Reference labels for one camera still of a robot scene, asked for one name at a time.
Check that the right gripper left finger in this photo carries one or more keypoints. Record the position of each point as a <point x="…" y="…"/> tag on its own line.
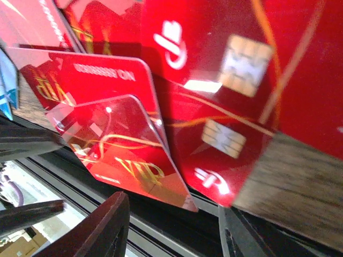
<point x="103" y="232"/>

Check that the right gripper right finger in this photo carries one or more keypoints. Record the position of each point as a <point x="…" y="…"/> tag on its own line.
<point x="238" y="237"/>

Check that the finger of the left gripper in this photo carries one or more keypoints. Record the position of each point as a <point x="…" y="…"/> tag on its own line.
<point x="18" y="218"/>

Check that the red VIP card front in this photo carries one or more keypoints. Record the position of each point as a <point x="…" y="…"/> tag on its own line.
<point x="118" y="144"/>

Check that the blue VIP card pile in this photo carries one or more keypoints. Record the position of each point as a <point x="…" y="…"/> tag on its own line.
<point x="9" y="86"/>

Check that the red VIP card pile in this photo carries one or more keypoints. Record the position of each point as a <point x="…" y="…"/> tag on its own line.
<point x="218" y="79"/>

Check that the black aluminium frame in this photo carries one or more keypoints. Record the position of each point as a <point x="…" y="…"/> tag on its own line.
<point x="292" y="198"/>

